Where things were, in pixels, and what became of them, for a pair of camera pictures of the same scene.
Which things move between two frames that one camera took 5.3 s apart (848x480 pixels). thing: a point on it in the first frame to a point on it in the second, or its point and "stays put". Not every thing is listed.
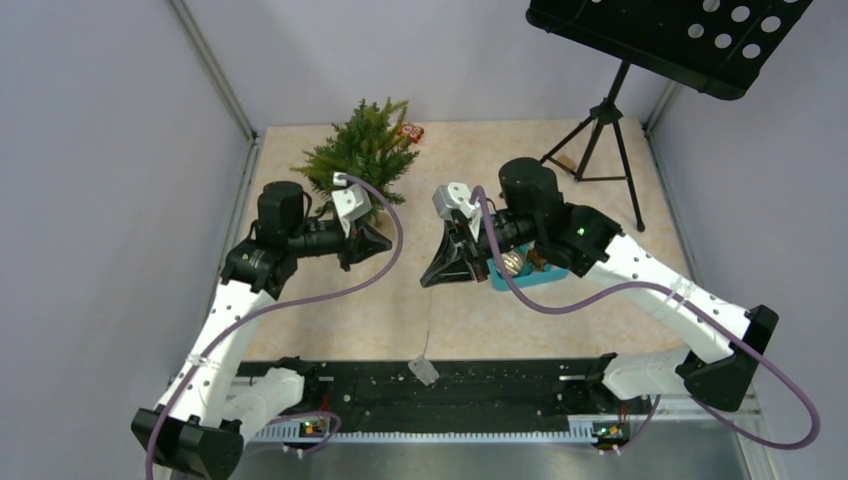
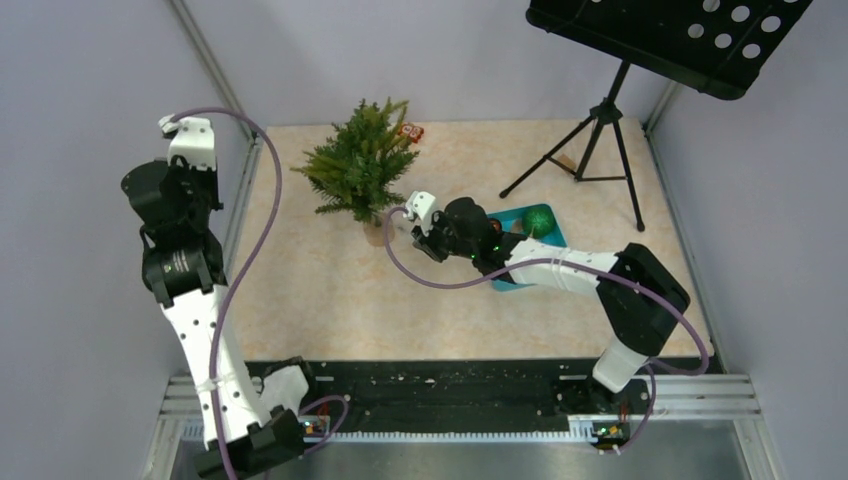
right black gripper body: x=475 y=252 to x=441 y=241
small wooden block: x=567 y=161 stays put
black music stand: x=717 y=46 stays put
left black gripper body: x=345 y=256 to x=202 y=186
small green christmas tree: x=365 y=146 stays put
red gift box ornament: x=413 y=132 stays put
